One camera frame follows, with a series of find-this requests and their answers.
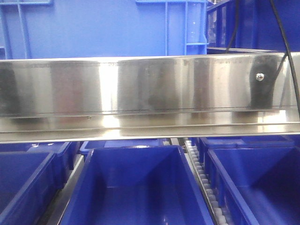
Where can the blue bin lower left back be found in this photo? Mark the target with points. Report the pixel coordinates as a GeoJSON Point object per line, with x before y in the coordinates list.
{"type": "Point", "coordinates": [64, 156]}

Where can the blue bin lower left front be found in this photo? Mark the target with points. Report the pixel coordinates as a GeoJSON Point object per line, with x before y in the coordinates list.
{"type": "Point", "coordinates": [27, 186]}

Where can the blue bin lower right back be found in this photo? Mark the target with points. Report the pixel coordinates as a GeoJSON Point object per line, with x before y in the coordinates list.
{"type": "Point", "coordinates": [241, 142]}

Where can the blue bin lower centre front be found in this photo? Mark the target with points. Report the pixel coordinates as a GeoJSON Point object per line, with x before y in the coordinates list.
{"type": "Point", "coordinates": [136, 186]}

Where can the light blue crate shelf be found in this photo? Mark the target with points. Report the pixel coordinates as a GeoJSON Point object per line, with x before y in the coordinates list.
{"type": "Point", "coordinates": [31, 29]}

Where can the blue bin lower centre back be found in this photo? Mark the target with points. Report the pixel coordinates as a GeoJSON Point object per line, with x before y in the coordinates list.
{"type": "Point", "coordinates": [88, 145]}

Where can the white roller track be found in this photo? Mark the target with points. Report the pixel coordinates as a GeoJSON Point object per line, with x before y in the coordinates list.
{"type": "Point", "coordinates": [197, 168]}

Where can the stainless steel shelf rail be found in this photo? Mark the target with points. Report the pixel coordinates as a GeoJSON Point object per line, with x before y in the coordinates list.
{"type": "Point", "coordinates": [78, 99]}

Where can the rail screw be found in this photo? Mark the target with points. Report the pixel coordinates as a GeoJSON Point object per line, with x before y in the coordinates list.
{"type": "Point", "coordinates": [259, 77]}

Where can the dark blue bin upper right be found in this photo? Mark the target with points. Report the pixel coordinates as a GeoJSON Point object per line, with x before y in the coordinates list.
{"type": "Point", "coordinates": [251, 24]}

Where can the blue bin lower right front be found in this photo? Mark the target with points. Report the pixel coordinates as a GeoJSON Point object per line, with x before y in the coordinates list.
{"type": "Point", "coordinates": [258, 186]}

